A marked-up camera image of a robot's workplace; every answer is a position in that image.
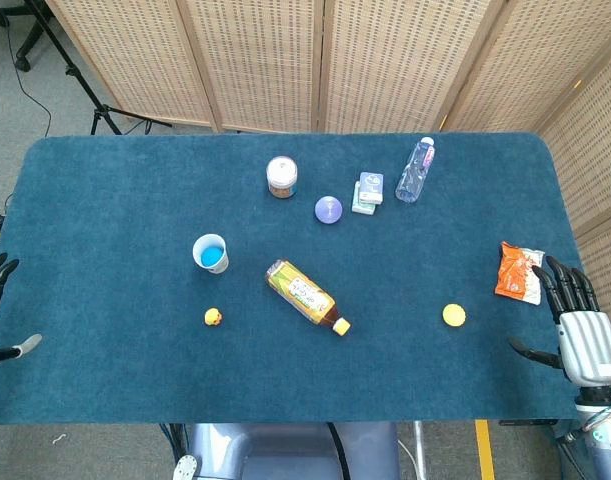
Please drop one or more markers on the small yellow rubber duck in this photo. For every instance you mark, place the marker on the small yellow rubber duck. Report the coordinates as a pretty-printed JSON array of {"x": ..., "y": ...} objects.
[{"x": 213, "y": 317}]

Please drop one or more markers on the clear plastic water bottle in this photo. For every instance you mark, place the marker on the clear plastic water bottle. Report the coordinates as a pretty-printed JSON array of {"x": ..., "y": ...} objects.
[{"x": 412, "y": 172}]

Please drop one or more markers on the white paper cup blue inside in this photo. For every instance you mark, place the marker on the white paper cup blue inside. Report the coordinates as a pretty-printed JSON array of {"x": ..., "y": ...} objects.
[{"x": 211, "y": 255}]

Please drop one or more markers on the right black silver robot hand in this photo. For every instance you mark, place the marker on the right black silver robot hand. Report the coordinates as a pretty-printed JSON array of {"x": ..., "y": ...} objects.
[{"x": 585, "y": 340}]

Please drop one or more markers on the blue small card box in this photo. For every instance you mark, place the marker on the blue small card box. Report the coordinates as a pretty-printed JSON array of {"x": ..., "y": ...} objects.
[{"x": 371, "y": 186}]

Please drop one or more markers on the white floor scrap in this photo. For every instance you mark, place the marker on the white floor scrap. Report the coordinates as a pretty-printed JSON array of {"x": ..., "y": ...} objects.
[{"x": 59, "y": 439}]

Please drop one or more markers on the yellow round lid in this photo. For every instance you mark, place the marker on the yellow round lid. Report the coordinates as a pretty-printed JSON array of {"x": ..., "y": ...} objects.
[{"x": 454, "y": 315}]

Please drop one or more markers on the black office chair base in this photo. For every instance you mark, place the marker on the black office chair base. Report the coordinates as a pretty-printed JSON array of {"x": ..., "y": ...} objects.
[{"x": 27, "y": 45}]

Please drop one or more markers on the teal small card box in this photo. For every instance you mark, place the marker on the teal small card box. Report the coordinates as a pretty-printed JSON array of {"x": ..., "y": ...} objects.
[{"x": 357, "y": 206}]

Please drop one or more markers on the white lidded jar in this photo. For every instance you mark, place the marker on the white lidded jar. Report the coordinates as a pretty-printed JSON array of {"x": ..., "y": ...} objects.
[{"x": 281, "y": 174}]

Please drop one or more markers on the orange white snack bag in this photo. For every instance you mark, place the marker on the orange white snack bag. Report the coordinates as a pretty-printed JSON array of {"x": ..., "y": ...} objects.
[{"x": 515, "y": 272}]

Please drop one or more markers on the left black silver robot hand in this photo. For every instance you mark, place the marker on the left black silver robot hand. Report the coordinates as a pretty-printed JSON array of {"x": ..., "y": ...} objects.
[{"x": 0, "y": 272}]

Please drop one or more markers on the black tripod stand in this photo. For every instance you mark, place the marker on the black tripod stand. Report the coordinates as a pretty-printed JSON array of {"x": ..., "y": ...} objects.
[{"x": 102, "y": 107}]

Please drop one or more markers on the metal table leg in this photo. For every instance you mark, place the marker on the metal table leg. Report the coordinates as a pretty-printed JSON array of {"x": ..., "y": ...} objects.
[{"x": 419, "y": 450}]

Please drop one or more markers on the purple round lid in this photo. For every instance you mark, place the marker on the purple round lid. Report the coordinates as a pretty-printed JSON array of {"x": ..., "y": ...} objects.
[{"x": 328, "y": 210}]

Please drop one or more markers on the white round perforated plate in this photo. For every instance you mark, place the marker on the white round perforated plate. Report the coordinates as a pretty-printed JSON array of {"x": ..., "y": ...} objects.
[{"x": 185, "y": 469}]

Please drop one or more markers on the black bar at table edge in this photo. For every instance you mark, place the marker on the black bar at table edge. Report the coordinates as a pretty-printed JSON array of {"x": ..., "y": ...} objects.
[{"x": 527, "y": 422}]

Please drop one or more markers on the silver-blue robot torso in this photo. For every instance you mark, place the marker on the silver-blue robot torso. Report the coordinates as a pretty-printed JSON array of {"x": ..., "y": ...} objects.
[{"x": 285, "y": 450}]

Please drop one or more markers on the tea bottle yellow cap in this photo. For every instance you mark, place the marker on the tea bottle yellow cap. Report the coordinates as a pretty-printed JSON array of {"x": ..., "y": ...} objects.
[{"x": 300, "y": 292}]

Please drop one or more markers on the blue table cloth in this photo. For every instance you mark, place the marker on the blue table cloth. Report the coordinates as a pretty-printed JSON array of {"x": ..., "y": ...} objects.
[{"x": 135, "y": 200}]

